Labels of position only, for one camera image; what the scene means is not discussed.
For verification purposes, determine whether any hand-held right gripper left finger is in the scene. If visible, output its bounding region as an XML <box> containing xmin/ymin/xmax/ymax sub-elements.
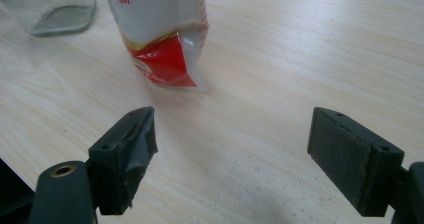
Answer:
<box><xmin>88</xmin><ymin>106</ymin><xmax>159</xmax><ymax>216</ymax></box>

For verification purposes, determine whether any glass jar with black lid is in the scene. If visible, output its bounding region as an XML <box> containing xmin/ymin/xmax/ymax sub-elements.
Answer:
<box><xmin>0</xmin><ymin>0</ymin><xmax>98</xmax><ymax>38</ymax></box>

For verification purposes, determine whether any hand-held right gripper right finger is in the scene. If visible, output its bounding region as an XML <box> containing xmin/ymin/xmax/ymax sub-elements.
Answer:
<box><xmin>306</xmin><ymin>106</ymin><xmax>405</xmax><ymax>218</ymax></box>

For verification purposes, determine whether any red and white sugar pouch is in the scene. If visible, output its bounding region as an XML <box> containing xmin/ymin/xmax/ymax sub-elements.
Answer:
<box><xmin>103</xmin><ymin>0</ymin><xmax>210</xmax><ymax>93</ymax></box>

